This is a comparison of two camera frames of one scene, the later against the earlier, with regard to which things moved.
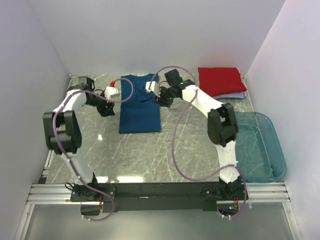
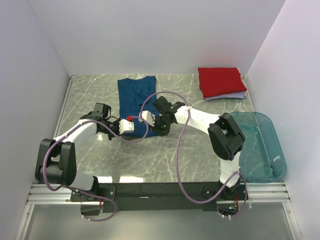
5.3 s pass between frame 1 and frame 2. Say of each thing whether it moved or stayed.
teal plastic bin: stayed
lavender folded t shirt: stayed
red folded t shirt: stayed
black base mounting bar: stayed
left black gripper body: moved
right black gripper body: moved
